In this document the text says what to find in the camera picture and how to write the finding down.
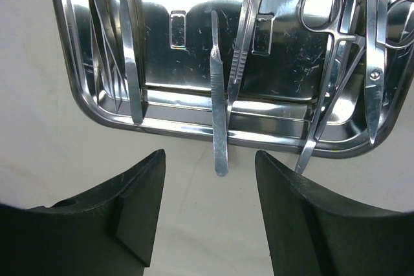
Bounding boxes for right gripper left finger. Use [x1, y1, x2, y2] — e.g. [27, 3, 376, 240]
[1, 149, 166, 275]

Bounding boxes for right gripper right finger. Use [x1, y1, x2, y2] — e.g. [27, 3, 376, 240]
[255, 151, 413, 275]

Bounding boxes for beige cloth wrap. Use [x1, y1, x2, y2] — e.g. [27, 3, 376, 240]
[1, 0, 413, 275]

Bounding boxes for steel scalpel handle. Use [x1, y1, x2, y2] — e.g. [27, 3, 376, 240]
[227, 0, 261, 114]
[210, 10, 229, 176]

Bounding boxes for steel tweezers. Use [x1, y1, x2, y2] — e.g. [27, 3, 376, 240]
[119, 0, 143, 124]

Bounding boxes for steel surgical scissors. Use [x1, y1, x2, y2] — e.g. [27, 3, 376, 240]
[364, 0, 414, 147]

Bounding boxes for stainless steel tray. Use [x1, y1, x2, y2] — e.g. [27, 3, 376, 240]
[43, 0, 414, 160]

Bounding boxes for steel forceps with rings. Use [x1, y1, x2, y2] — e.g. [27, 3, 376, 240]
[294, 0, 365, 174]

